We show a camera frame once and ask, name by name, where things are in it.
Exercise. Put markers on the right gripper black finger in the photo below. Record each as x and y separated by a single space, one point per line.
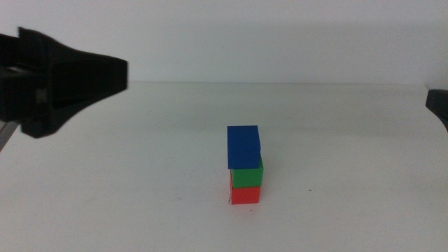
440 103

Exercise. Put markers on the blue cube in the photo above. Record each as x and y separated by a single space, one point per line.
243 147

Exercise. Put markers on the green cube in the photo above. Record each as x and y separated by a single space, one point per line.
248 177

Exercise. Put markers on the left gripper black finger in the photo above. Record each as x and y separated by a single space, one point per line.
84 75

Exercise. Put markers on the red cube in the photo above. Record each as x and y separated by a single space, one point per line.
245 196

